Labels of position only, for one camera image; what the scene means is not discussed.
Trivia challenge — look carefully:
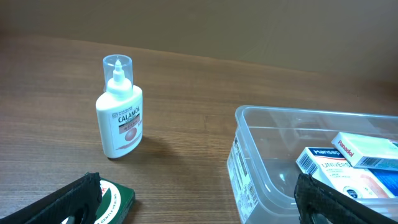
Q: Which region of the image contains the clear plastic container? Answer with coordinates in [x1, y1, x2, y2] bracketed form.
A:
[227, 105, 397, 223]

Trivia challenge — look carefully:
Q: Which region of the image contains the white calamine lotion bottle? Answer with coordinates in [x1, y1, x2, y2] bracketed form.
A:
[95, 54, 144, 159]

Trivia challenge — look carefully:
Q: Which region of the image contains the white green Panadol box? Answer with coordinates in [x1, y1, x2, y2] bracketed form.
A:
[331, 132, 397, 171]

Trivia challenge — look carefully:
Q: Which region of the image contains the blue Vicks lozenge box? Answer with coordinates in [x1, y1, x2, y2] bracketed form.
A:
[370, 169, 397, 197]

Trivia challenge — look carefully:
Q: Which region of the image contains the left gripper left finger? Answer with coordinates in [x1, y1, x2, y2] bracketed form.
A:
[1, 172, 102, 224]

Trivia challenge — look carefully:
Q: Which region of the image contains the green square tin box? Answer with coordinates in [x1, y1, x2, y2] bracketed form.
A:
[60, 177, 136, 224]

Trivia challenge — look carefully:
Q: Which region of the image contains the white Hansaplast plaster box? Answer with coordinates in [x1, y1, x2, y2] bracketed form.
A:
[296, 147, 396, 199]

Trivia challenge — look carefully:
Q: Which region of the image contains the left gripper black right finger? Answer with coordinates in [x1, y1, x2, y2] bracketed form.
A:
[294, 174, 397, 224]

